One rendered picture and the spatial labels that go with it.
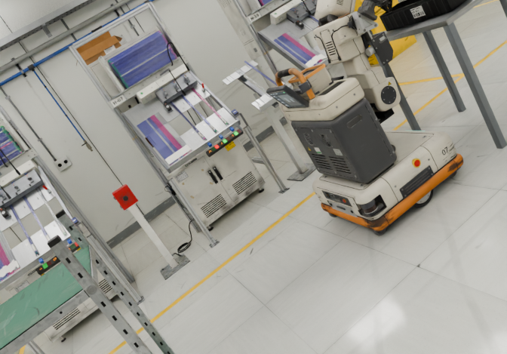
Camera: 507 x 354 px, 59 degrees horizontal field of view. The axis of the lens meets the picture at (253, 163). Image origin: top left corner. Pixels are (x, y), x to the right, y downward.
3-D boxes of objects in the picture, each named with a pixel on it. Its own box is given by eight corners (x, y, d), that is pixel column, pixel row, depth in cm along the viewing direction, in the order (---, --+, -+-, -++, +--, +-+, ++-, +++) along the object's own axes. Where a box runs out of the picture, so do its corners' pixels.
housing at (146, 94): (192, 79, 391) (188, 68, 379) (145, 109, 378) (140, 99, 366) (187, 74, 394) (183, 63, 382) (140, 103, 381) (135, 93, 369)
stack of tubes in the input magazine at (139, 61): (178, 57, 380) (160, 29, 373) (127, 88, 367) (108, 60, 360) (175, 60, 392) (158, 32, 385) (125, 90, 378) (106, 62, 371)
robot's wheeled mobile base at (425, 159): (381, 237, 232) (360, 198, 226) (323, 213, 292) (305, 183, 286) (469, 164, 247) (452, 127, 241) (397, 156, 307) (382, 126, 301)
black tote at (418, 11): (386, 31, 292) (379, 16, 289) (405, 18, 296) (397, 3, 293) (452, 11, 238) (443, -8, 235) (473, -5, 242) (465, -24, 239)
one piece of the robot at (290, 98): (320, 112, 230) (286, 88, 223) (292, 114, 263) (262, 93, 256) (330, 94, 231) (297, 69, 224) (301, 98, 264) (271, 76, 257)
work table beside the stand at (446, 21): (502, 149, 250) (446, 20, 230) (418, 143, 316) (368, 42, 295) (554, 106, 260) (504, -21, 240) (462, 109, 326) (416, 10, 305)
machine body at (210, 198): (268, 188, 404) (233, 130, 388) (207, 235, 385) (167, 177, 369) (244, 180, 464) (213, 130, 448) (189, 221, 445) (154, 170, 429)
